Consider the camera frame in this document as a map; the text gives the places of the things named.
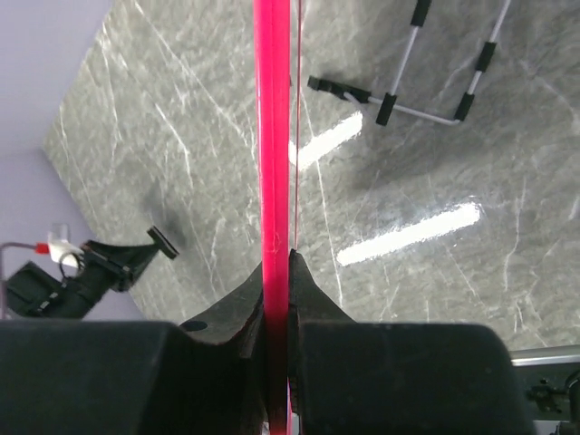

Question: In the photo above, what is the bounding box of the wire whiteboard stand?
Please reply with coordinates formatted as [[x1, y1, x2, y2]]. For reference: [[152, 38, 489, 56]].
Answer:
[[306, 1, 511, 127]]

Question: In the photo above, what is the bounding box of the pink framed whiteboard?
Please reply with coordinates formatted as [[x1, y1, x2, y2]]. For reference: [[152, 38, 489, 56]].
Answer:
[[254, 1, 291, 434]]

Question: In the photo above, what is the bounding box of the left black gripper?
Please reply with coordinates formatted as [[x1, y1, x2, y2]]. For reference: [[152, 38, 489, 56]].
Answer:
[[6, 226, 179, 317]]

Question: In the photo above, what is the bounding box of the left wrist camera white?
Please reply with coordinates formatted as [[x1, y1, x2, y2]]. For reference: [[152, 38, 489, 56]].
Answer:
[[34, 223, 82, 269]]

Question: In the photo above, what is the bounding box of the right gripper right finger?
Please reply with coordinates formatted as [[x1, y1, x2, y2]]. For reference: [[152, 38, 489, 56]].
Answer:
[[288, 250, 361, 434]]

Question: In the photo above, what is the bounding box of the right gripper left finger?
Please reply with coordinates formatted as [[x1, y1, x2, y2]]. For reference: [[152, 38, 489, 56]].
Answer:
[[181, 266, 267, 434]]

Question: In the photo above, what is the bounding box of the aluminium mounting rail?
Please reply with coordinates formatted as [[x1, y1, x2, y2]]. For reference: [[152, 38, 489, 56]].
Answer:
[[510, 344, 580, 366]]

